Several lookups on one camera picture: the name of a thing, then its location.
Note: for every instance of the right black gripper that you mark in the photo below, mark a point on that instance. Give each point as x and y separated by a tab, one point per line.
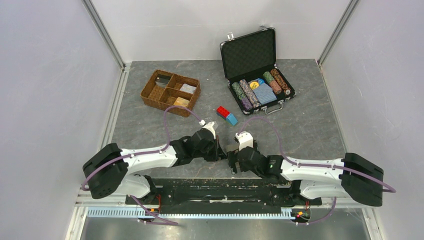
231	157

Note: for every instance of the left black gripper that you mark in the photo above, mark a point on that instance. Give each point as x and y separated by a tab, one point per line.
218	154

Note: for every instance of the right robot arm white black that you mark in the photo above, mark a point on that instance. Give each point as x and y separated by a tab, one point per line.
349	177

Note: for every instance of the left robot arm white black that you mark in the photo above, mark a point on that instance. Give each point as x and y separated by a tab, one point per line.
114	170

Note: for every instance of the gold cards in basket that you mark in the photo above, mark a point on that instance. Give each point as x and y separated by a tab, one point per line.
180	101

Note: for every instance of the blue playing card deck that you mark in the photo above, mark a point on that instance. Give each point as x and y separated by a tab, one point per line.
264	93

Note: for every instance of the silver VIP cards stack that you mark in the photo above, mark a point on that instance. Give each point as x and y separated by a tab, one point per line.
188	88

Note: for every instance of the black cards in basket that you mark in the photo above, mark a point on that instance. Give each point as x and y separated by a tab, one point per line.
162	80

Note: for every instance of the blue toy brick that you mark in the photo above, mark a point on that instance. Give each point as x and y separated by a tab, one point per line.
231	119

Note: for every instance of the red toy brick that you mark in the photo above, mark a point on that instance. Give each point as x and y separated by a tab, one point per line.
222	112

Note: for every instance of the purple poker chip row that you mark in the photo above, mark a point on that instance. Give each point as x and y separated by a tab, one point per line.
249	93

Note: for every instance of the green poker chip row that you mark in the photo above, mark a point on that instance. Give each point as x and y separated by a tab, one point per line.
241	96

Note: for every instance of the yellow dealer button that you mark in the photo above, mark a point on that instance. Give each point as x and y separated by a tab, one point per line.
254	84

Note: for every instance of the brown wicker divided basket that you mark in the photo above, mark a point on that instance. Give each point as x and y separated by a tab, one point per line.
161	98

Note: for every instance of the green pink chip row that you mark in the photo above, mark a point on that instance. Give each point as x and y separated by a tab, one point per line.
272	82

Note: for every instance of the brown poker chip row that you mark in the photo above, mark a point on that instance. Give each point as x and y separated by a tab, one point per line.
280	80

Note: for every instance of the black poker chip case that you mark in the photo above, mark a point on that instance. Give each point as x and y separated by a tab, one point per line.
247	57

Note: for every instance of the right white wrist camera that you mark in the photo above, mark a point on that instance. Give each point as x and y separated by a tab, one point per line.
244	139

